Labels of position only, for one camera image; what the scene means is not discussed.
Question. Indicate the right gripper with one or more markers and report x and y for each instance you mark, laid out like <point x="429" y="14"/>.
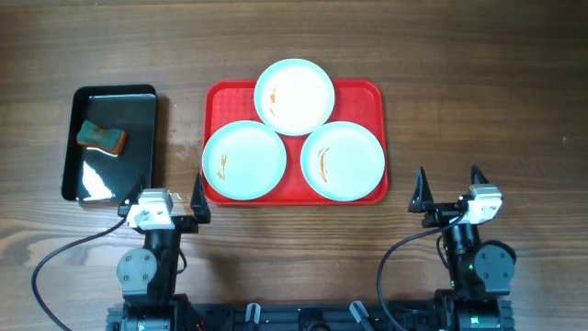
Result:
<point x="446" y="216"/>

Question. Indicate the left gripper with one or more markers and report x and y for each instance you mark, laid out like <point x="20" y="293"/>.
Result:
<point x="185" y="222"/>

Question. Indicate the green orange sponge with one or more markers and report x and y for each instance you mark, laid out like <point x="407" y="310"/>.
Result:
<point x="107" y="140"/>

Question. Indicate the light blue plate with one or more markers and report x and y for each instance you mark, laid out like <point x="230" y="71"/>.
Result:
<point x="244" y="160"/>
<point x="342" y="161"/>
<point x="294" y="97"/>

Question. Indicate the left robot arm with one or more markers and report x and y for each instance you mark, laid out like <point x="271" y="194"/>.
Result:
<point x="148" y="274"/>

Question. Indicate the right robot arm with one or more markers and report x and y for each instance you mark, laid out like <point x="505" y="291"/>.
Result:
<point x="480" y="272"/>

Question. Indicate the black water tray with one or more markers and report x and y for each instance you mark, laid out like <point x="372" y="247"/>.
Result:
<point x="92" y="175"/>

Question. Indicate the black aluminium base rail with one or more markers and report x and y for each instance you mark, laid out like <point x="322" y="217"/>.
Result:
<point x="415" y="315"/>

